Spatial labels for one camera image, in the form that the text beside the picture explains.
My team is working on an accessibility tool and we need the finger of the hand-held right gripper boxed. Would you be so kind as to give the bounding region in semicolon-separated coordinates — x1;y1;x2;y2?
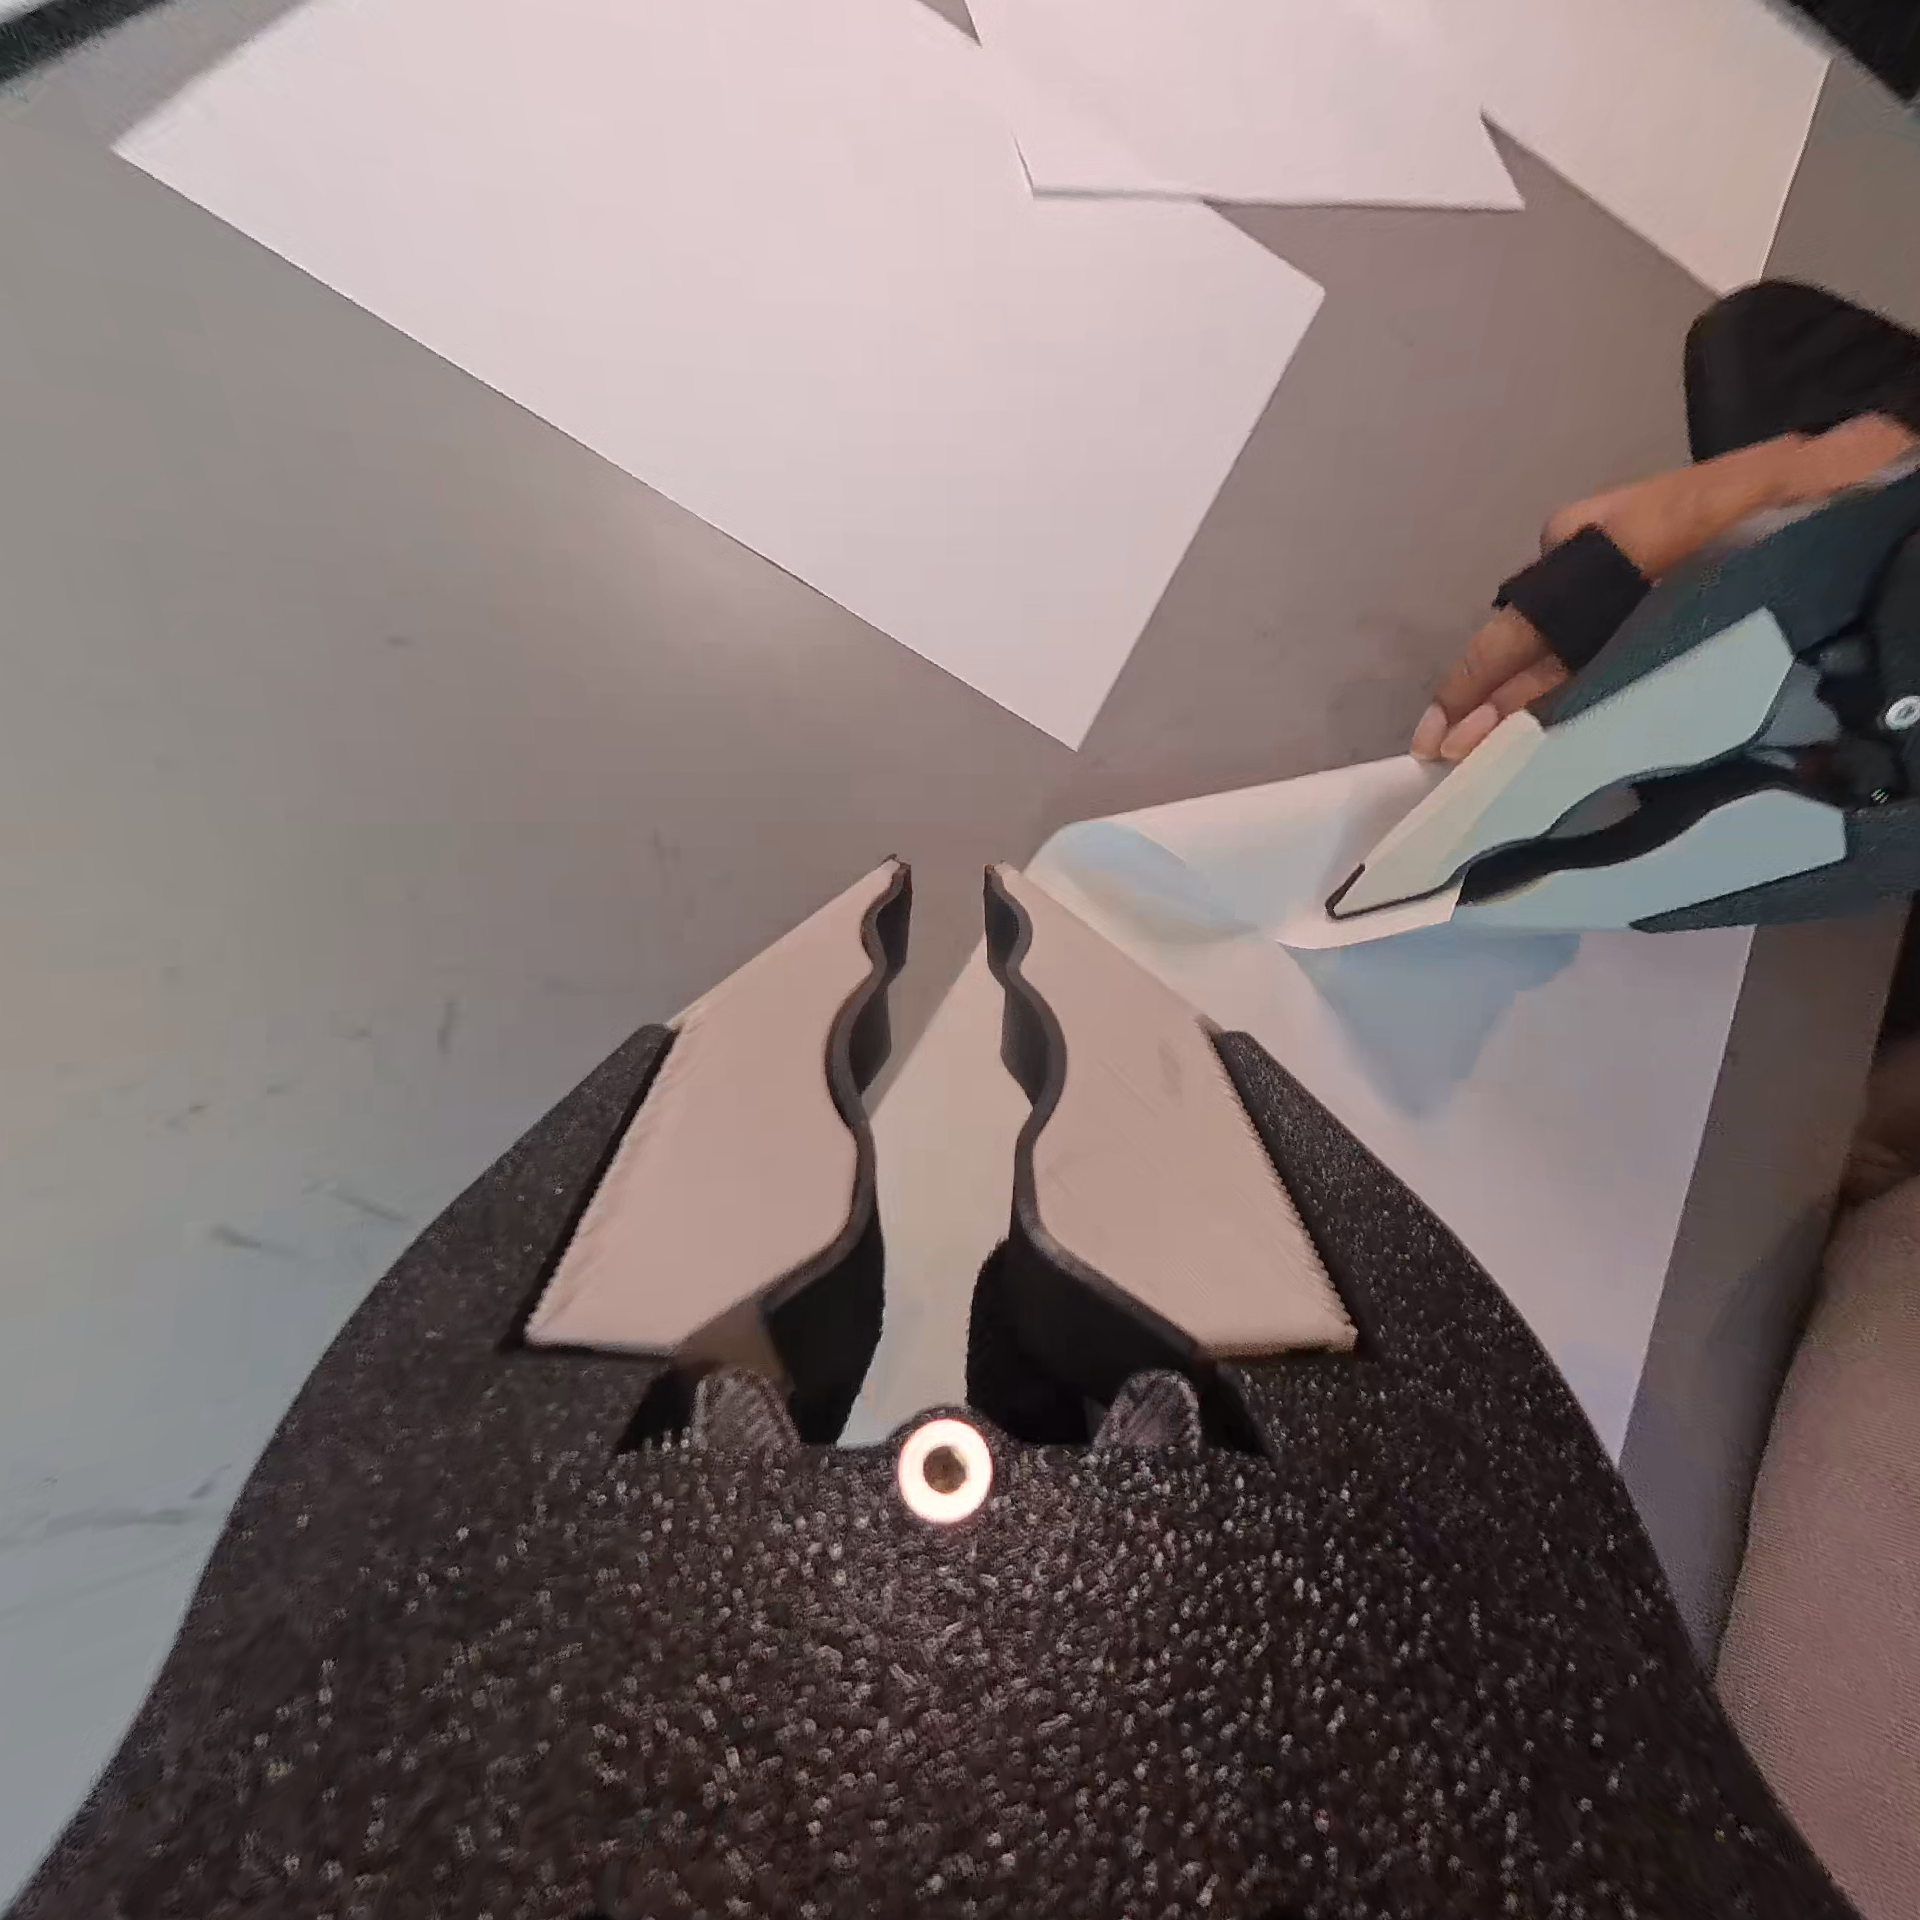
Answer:
1324;612;1796;920
1453;789;1855;940

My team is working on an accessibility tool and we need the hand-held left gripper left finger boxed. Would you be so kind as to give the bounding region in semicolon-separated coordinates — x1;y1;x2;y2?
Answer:
528;858;917;1433

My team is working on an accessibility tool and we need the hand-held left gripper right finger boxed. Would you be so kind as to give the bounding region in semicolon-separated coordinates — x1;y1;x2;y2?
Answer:
967;864;1362;1433

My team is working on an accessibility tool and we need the white paper sheet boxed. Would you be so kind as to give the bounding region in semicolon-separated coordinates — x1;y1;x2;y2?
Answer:
832;748;1760;1471
114;0;1329;753
1478;0;1838;297
966;0;1528;213

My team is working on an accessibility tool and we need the person's right hand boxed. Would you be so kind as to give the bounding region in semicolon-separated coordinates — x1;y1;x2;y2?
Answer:
1409;420;1920;762

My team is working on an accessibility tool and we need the person's beige sweatshirt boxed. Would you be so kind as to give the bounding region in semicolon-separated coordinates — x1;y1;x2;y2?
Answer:
1709;1154;1920;1785

